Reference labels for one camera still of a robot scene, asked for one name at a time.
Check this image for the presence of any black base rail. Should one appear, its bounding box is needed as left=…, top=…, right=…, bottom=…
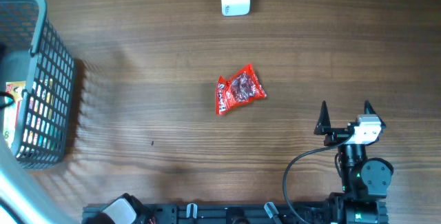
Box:
left=81, top=201, right=389, bottom=224

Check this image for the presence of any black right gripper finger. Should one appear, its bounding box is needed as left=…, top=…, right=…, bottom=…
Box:
left=364, top=100, right=386, bottom=128
left=314, top=101, right=331, bottom=135

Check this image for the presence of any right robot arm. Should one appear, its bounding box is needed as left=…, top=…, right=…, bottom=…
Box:
left=314, top=101, right=393, bottom=224

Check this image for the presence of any yellow snack bag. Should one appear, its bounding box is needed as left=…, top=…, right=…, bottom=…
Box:
left=3, top=81, right=25, bottom=148

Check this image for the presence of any red candy bag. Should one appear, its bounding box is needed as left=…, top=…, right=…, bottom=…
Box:
left=215, top=63, right=267, bottom=115

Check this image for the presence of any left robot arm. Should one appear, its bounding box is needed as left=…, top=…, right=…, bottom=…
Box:
left=1, top=139, right=151, bottom=223

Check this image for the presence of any grey plastic basket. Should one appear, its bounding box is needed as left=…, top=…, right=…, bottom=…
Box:
left=1, top=0, right=76, bottom=170

